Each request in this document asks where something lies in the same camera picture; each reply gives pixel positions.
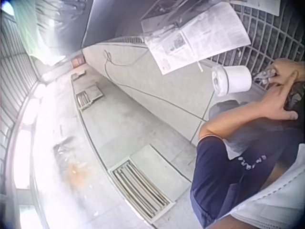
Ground person's left hand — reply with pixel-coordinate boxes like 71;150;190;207
260;70;300;120

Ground person's right hand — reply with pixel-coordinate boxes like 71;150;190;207
271;58;305;84

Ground metal pliers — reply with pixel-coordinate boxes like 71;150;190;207
253;68;278;83

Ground dark patterned cloth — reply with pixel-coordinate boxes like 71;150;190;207
285;81;305;113

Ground metal window grille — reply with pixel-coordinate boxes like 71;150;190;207
204;0;305;91

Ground person's legs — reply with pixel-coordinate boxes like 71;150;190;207
209;99;298;161

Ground open newspaper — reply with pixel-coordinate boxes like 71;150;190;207
141;2;252;75

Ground large slatted floor vent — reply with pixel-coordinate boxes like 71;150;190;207
109;154;176;225

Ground small slatted floor vent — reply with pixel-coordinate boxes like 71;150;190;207
75;82;104;111

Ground black plastic bag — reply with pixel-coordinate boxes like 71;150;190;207
52;135;77;169

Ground green tarpaulin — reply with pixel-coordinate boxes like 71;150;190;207
10;0;67;66

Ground metal railing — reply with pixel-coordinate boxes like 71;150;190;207
0;10;48;134

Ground grey cable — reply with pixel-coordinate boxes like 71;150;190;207
102;49;208;121

